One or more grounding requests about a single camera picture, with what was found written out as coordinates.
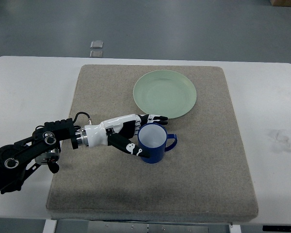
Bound beige felt mat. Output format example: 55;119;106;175
46;66;259;223

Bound light green plate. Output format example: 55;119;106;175
133;70;197;118

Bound floor outlet cover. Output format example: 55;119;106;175
90;41;103;49
90;50;103;58

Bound metal table frame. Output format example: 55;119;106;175
42;219;242;233

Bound lower floor outlet cover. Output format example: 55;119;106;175
90;50;103;58

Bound cardboard box corner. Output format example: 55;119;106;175
270;0;291;7

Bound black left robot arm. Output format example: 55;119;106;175
0;112;91;194

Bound blue enamel mug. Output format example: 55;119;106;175
137;123;178;164

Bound upper floor outlet cover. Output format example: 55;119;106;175
90;41;103;49

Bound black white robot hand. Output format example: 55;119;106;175
78;114;168;158

